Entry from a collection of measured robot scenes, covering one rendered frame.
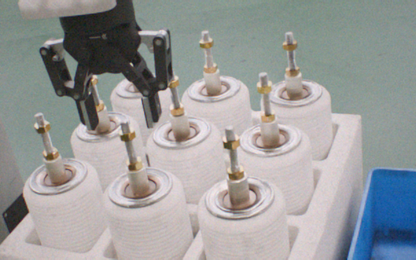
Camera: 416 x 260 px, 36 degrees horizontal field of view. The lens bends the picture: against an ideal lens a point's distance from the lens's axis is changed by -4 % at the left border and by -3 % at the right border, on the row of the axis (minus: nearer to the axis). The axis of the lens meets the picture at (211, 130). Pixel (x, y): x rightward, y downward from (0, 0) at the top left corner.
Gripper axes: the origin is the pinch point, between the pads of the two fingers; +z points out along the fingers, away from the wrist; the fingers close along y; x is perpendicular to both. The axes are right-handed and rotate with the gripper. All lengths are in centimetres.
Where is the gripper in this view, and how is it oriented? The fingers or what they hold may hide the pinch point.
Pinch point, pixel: (120, 115)
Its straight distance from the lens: 70.2
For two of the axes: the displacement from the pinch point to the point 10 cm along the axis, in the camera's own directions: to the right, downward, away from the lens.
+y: -9.7, 0.4, 2.3
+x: -1.8, 5.1, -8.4
